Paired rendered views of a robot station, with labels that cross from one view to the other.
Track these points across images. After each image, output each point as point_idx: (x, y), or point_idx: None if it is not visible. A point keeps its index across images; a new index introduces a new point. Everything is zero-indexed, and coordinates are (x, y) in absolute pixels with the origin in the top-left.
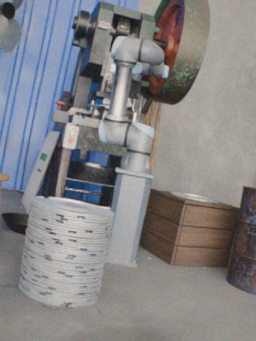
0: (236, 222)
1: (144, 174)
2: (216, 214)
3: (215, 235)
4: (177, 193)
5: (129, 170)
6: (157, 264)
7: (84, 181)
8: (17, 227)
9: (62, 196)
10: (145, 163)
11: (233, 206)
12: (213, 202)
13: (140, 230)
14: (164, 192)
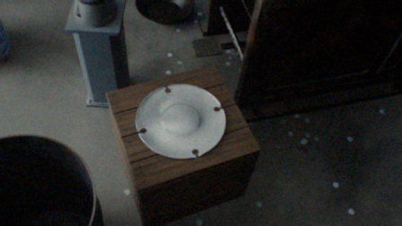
0: (140, 200)
1: (67, 20)
2: (125, 153)
3: (129, 176)
4: (205, 98)
5: (72, 5)
6: (112, 130)
7: (242, 2)
8: (142, 3)
9: (210, 4)
10: (77, 8)
11: (152, 180)
12: (143, 141)
13: (87, 77)
14: (176, 76)
